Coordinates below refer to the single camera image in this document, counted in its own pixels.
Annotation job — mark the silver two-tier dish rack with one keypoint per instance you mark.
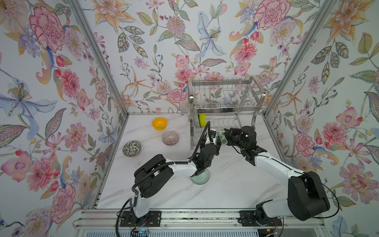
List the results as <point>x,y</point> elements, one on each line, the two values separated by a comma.
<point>226,103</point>

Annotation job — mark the yellow plastic bowl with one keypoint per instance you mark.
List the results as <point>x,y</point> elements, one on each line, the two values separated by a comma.
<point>159,123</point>

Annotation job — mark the pale green glass bowl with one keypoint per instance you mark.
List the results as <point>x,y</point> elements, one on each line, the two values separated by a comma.
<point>202,178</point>

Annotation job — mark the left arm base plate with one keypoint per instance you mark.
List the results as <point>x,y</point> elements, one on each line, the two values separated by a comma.
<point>129,219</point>

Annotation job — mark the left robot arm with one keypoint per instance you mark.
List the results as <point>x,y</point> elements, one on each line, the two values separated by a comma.
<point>153,175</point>

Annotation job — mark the green leaf pattern bowl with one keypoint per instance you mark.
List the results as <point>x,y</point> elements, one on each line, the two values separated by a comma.
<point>222,136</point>

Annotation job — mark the aluminium mounting rail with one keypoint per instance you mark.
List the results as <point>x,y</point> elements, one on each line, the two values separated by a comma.
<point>190,219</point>

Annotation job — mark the lime green plastic bowl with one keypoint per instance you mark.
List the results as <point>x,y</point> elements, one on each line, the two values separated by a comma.
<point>202,120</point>

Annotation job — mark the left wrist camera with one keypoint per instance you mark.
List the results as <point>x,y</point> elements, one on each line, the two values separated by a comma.
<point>212,134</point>

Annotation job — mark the speckled dark patterned bowl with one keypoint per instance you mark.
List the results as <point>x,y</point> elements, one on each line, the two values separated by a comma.
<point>132,148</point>

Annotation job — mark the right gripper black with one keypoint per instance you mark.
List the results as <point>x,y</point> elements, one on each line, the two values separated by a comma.
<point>232,133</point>

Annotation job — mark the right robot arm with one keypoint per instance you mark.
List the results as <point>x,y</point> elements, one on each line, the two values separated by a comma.
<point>306,196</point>

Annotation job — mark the purple striped glass bowl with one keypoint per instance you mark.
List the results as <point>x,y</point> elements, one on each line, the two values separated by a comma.
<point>170,138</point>

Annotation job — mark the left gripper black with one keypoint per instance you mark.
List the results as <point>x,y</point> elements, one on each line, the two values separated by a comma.
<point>219,143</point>

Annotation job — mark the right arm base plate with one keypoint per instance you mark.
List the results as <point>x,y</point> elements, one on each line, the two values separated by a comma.
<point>253,218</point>

